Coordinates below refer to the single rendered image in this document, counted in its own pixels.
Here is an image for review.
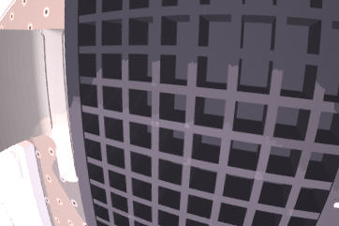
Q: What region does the grey plate nest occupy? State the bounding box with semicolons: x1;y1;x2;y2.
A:
0;141;52;226

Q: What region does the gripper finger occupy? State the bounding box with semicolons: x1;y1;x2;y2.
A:
0;29;78;182

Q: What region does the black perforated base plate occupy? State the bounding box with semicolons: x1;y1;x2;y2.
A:
0;0;87;226

